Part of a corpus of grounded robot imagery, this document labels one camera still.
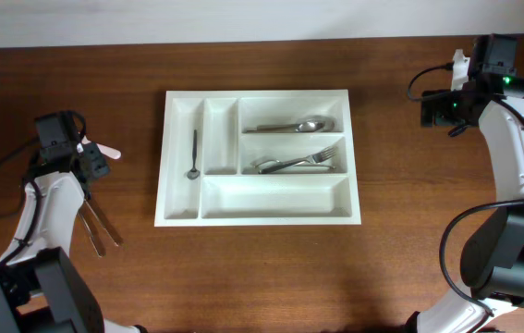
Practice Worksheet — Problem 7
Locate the white plastic cutlery tray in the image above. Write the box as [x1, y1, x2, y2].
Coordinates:
[154, 90, 361, 227]

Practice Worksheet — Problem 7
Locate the metal fork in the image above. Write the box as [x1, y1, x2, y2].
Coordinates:
[251, 159, 336, 174]
[258, 145, 338, 174]

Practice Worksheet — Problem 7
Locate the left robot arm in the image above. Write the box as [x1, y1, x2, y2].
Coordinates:
[0, 110, 145, 332]

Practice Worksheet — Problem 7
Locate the right black cable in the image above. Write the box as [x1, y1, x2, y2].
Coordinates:
[406, 62, 524, 320]

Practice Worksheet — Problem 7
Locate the pink plastic knife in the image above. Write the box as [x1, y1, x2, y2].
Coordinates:
[77, 137, 122, 160]

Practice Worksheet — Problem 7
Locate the dark-handled small metal teaspoon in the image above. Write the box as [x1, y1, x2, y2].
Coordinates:
[187, 129, 200, 180]

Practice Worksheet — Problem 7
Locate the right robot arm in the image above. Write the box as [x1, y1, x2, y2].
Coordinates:
[404, 34, 524, 332]

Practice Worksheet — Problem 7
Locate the large metal spoon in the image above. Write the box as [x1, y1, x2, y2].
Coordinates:
[308, 116, 335, 132]
[246, 119, 313, 133]

